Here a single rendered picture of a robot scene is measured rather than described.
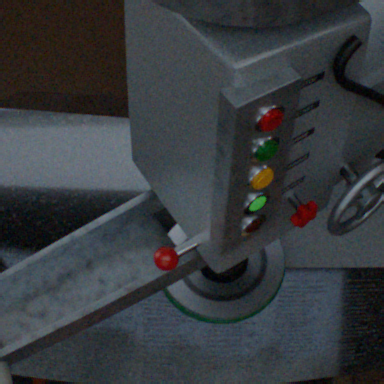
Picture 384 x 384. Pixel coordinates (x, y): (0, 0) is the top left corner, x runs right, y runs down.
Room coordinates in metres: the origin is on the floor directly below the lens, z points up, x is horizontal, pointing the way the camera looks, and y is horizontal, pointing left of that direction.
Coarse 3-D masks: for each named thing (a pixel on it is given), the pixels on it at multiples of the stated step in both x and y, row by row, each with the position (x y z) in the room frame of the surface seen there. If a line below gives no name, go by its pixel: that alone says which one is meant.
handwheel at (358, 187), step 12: (348, 168) 0.54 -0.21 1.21; (372, 168) 0.51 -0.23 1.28; (348, 180) 0.53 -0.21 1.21; (360, 180) 0.49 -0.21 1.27; (372, 180) 0.49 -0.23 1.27; (348, 192) 0.48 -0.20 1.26; (360, 192) 0.48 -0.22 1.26; (372, 192) 0.50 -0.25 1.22; (336, 204) 0.47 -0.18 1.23; (348, 204) 0.47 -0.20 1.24; (360, 204) 0.49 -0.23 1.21; (372, 204) 0.50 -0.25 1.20; (336, 216) 0.46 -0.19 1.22; (360, 216) 0.50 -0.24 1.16; (336, 228) 0.46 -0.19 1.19; (348, 228) 0.49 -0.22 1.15
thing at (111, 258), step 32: (96, 224) 0.51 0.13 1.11; (128, 224) 0.53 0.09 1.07; (32, 256) 0.45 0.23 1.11; (64, 256) 0.47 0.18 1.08; (96, 256) 0.48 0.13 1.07; (128, 256) 0.48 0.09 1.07; (192, 256) 0.46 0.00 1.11; (0, 288) 0.39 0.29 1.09; (32, 288) 0.41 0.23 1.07; (64, 288) 0.42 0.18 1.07; (96, 288) 0.42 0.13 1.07; (128, 288) 0.41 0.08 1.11; (160, 288) 0.43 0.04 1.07; (0, 320) 0.35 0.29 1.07; (32, 320) 0.36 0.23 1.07; (64, 320) 0.35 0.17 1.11; (96, 320) 0.37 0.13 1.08; (0, 352) 0.28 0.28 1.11; (32, 352) 0.30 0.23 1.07
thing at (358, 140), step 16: (368, 0) 0.73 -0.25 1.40; (352, 48) 0.49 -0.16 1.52; (368, 48) 0.62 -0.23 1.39; (336, 64) 0.48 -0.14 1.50; (368, 64) 0.59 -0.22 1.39; (336, 80) 0.48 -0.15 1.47; (368, 80) 0.57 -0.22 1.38; (368, 96) 0.51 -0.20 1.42; (368, 112) 0.57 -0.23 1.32; (352, 128) 0.55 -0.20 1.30; (368, 128) 0.57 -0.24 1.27; (352, 144) 0.55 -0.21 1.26; (368, 144) 0.58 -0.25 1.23; (352, 160) 0.56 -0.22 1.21; (368, 160) 0.61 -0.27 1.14
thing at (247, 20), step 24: (168, 0) 0.47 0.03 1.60; (192, 0) 0.46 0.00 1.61; (216, 0) 0.45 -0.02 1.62; (240, 0) 0.45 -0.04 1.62; (264, 0) 0.45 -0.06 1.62; (288, 0) 0.46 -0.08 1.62; (312, 0) 0.47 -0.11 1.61; (336, 0) 0.49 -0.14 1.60; (360, 0) 0.51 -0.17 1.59; (240, 24) 0.45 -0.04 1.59; (264, 24) 0.45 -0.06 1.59
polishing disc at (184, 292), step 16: (176, 224) 0.64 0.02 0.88; (176, 240) 0.61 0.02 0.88; (256, 256) 0.58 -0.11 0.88; (272, 256) 0.58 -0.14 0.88; (256, 272) 0.55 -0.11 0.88; (272, 272) 0.55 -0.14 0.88; (176, 288) 0.52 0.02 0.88; (192, 288) 0.52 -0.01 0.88; (208, 288) 0.52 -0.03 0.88; (224, 288) 0.52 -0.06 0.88; (240, 288) 0.52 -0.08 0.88; (256, 288) 0.52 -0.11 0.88; (272, 288) 0.52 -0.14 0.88; (192, 304) 0.49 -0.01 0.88; (208, 304) 0.49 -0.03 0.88; (224, 304) 0.49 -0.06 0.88; (240, 304) 0.49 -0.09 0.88; (256, 304) 0.49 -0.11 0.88
